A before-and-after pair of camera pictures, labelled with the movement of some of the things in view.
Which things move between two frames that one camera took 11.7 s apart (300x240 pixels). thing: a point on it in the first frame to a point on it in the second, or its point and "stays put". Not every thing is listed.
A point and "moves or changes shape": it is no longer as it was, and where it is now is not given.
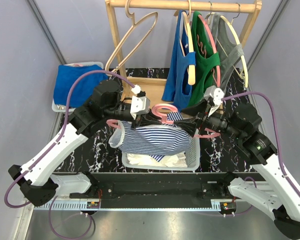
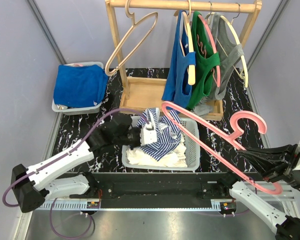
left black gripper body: [120, 109] to [133, 138]
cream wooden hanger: [191, 68] stays put
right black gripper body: [216, 123] to [285, 172]
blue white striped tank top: [156, 140] moves or changes shape
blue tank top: [176, 89] stays put
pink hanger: [158, 109] to [230, 136]
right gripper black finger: [190, 124] to [268, 159]
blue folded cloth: [64, 76] stays put
